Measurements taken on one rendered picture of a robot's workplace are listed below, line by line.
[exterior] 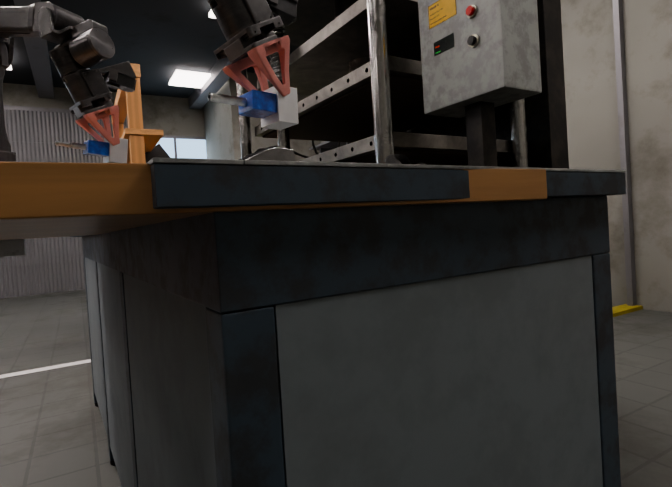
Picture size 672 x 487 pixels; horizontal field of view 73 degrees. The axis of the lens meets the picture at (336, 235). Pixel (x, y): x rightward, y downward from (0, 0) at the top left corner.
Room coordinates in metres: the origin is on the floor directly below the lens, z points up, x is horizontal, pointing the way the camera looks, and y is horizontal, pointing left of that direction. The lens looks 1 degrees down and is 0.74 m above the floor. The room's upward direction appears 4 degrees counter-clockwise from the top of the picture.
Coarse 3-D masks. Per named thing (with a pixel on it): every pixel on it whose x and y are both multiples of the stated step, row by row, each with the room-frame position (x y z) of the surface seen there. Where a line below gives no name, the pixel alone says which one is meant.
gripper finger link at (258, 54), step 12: (276, 36) 0.64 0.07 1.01; (288, 36) 0.65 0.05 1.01; (228, 48) 0.65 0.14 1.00; (240, 48) 0.63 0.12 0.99; (252, 48) 0.62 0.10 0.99; (264, 48) 0.62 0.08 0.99; (276, 48) 0.65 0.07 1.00; (288, 48) 0.66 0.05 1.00; (252, 60) 0.63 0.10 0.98; (264, 60) 0.63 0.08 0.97; (288, 60) 0.66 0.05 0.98; (264, 72) 0.64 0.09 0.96; (288, 72) 0.67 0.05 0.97; (276, 84) 0.66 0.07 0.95; (288, 84) 0.67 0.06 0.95
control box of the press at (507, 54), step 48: (432, 0) 1.37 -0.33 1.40; (480, 0) 1.22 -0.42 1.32; (528, 0) 1.23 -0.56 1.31; (432, 48) 1.38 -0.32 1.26; (480, 48) 1.23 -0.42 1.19; (528, 48) 1.23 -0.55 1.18; (432, 96) 1.39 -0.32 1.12; (480, 96) 1.25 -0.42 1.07; (528, 96) 1.28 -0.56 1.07; (480, 144) 1.30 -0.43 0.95
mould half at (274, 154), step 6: (270, 150) 1.07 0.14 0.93; (276, 150) 1.08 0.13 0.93; (282, 150) 1.09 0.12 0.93; (288, 150) 1.10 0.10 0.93; (252, 156) 1.07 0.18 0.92; (258, 156) 1.05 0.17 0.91; (264, 156) 1.06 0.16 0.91; (270, 156) 1.07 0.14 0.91; (276, 156) 1.08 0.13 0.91; (282, 156) 1.09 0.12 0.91; (288, 156) 1.10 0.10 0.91; (294, 156) 1.10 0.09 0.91
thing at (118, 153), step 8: (56, 144) 0.91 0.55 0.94; (64, 144) 0.92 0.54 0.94; (72, 144) 0.93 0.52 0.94; (80, 144) 0.94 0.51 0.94; (88, 144) 0.93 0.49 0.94; (96, 144) 0.94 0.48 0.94; (104, 144) 0.95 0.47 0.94; (120, 144) 0.97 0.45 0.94; (88, 152) 0.93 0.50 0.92; (96, 152) 0.94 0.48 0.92; (104, 152) 0.95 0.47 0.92; (112, 152) 0.96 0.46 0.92; (120, 152) 0.97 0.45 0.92; (104, 160) 0.98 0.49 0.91; (112, 160) 0.96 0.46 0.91; (120, 160) 0.97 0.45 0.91
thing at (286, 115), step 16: (208, 96) 0.62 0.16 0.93; (224, 96) 0.63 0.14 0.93; (240, 96) 0.67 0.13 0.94; (256, 96) 0.64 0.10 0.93; (272, 96) 0.66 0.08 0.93; (288, 96) 0.68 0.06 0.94; (240, 112) 0.67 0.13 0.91; (256, 112) 0.66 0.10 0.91; (272, 112) 0.66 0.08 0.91; (288, 112) 0.68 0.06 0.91; (272, 128) 0.71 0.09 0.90
